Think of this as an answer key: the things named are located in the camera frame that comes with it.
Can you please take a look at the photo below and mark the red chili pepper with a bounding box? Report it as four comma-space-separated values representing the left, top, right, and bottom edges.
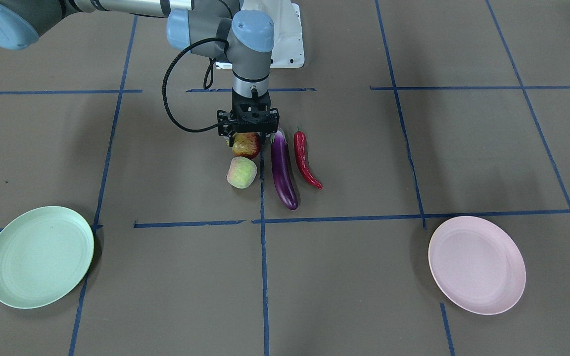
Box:
294, 128, 323, 190

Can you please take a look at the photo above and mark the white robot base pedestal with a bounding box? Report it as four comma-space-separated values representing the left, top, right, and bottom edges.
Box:
217, 0, 305, 78

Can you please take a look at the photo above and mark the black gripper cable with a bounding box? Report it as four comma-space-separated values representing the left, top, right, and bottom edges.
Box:
162, 38, 230, 133

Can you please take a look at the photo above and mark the green pink peach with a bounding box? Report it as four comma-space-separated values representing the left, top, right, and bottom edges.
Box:
226, 156, 258, 189

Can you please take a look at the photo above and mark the pink plate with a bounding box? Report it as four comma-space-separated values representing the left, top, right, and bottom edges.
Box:
428, 216, 526, 315

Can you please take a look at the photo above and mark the light green plate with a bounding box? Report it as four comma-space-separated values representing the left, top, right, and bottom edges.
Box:
0, 206, 95, 310

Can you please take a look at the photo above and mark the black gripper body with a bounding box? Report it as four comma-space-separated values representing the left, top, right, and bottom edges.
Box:
217, 90, 279, 137

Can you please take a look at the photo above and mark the purple eggplant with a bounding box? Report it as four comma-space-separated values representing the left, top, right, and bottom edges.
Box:
271, 128, 298, 211

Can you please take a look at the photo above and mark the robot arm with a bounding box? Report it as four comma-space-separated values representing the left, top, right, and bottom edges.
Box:
0, 0, 280, 145

